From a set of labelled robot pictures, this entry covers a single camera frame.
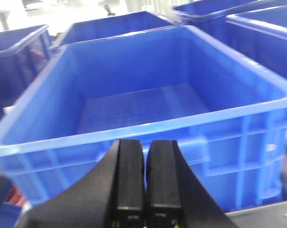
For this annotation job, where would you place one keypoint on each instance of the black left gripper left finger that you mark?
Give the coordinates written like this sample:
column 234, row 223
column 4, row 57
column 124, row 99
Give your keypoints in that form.
column 111, row 195

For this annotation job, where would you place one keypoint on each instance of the blue crate behind right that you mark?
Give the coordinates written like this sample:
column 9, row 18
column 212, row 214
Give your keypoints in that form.
column 255, row 28

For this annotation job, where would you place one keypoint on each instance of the blue crate behind left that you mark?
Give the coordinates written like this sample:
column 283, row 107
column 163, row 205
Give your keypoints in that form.
column 23, row 54

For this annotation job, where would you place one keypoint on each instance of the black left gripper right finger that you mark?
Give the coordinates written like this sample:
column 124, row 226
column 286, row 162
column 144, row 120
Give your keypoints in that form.
column 175, row 196

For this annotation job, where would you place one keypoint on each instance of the large blue crate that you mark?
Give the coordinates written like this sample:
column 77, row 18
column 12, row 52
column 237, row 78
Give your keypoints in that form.
column 227, row 112

